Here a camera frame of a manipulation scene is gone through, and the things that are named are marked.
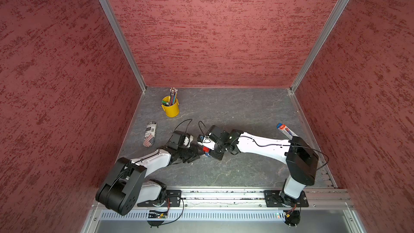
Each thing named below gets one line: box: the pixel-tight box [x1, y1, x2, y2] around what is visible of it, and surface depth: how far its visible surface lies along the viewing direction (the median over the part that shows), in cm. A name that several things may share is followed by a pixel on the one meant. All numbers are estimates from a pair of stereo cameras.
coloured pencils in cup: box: [169, 87, 178, 106], surface depth 99 cm
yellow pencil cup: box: [161, 95, 180, 118], surface depth 102 cm
